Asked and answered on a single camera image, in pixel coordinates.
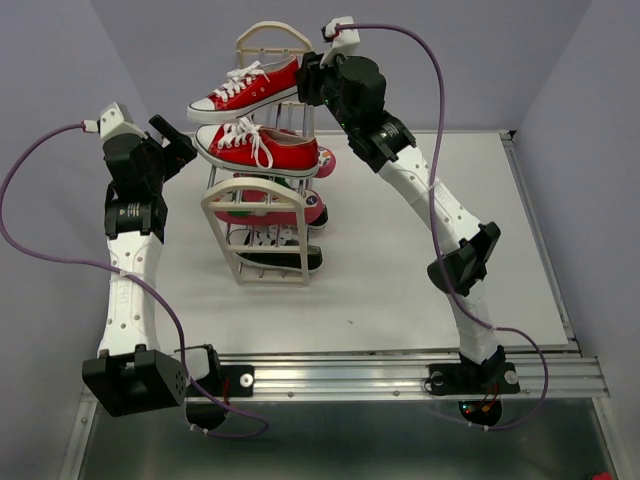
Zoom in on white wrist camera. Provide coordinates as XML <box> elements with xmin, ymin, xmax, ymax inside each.
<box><xmin>81</xmin><ymin>102</ymin><xmax>148</xmax><ymax>142</ymax></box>
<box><xmin>320</xmin><ymin>16</ymin><xmax>360</xmax><ymax>68</ymax></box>

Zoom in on pink flip-flop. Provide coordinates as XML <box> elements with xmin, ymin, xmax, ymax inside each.
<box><xmin>201</xmin><ymin>177</ymin><xmax>325</xmax><ymax>227</ymax></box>
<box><xmin>233</xmin><ymin>146</ymin><xmax>337</xmax><ymax>180</ymax></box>

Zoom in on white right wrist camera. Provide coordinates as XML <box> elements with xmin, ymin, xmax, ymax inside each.
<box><xmin>320</xmin><ymin>16</ymin><xmax>360</xmax><ymax>68</ymax></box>

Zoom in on black sneaker white laces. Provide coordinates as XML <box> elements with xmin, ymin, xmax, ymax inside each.
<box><xmin>236</xmin><ymin>245</ymin><xmax>323</xmax><ymax>273</ymax></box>

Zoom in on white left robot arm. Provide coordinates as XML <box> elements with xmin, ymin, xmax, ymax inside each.
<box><xmin>82</xmin><ymin>102</ymin><xmax>223</xmax><ymax>417</ymax></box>

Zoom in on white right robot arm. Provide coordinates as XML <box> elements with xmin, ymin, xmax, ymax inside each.
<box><xmin>296</xmin><ymin>52</ymin><xmax>503</xmax><ymax>390</ymax></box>

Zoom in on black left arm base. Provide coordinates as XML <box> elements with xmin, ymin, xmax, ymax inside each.
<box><xmin>185</xmin><ymin>344</ymin><xmax>255</xmax><ymax>431</ymax></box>

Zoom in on aluminium mounting rail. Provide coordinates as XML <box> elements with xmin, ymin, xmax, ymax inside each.
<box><xmin>84</xmin><ymin>355</ymin><xmax>612</xmax><ymax>401</ymax></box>

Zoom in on red sneaker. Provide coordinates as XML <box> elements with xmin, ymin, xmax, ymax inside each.
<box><xmin>187</xmin><ymin>55</ymin><xmax>299</xmax><ymax>125</ymax></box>
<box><xmin>193</xmin><ymin>117</ymin><xmax>319</xmax><ymax>178</ymax></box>

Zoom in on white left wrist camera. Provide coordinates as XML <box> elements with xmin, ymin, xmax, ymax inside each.
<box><xmin>81</xmin><ymin>102</ymin><xmax>148</xmax><ymax>142</ymax></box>

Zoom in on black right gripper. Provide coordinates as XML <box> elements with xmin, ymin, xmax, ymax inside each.
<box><xmin>288</xmin><ymin>46</ymin><xmax>357</xmax><ymax>136</ymax></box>

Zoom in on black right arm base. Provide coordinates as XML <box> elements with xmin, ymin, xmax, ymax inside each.
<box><xmin>423</xmin><ymin>345</ymin><xmax>521</xmax><ymax>430</ymax></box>

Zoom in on beige chrome shoe shelf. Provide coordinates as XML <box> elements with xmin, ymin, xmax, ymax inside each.
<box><xmin>199</xmin><ymin>19</ymin><xmax>317</xmax><ymax>287</ymax></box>

